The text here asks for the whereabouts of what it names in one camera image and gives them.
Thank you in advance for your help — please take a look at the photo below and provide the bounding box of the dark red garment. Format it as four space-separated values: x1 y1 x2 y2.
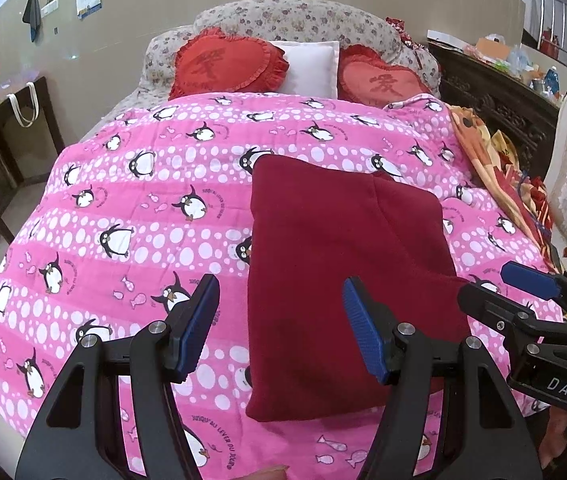
244 154 471 423

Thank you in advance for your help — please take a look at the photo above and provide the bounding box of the dark wooden table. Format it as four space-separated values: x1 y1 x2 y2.
0 76 66 246

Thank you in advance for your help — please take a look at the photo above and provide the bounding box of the red heart-shaped cushion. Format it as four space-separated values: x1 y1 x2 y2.
337 44 437 109
168 27 290 101

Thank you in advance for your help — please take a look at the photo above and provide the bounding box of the dark hanging cloth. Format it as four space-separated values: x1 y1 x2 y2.
22 0 43 42

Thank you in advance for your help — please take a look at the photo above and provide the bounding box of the red decoration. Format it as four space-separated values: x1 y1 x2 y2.
386 16 414 43

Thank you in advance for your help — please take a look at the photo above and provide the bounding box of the pink penguin print blanket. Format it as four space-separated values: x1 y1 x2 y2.
0 92 567 480

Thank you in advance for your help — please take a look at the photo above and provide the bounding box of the dark carved wooden cabinet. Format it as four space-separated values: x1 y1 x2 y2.
426 40 564 196

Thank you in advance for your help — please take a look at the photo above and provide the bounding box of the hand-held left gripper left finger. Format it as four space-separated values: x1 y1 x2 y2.
16 274 220 480

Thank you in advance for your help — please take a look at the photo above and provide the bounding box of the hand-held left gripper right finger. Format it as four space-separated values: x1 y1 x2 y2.
342 276 544 480

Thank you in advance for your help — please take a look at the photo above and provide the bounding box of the white pillow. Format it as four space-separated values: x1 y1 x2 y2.
276 40 340 99

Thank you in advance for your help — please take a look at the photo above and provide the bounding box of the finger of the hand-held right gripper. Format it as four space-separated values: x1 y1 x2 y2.
457 280 567 346
501 261 567 311

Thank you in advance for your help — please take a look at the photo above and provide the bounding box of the cardboard box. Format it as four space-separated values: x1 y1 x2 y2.
476 35 511 61

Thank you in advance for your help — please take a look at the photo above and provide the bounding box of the person's left hand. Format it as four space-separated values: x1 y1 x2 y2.
247 466 290 480

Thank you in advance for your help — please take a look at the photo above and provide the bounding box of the orange printed blanket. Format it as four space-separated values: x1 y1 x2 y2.
446 105 567 271

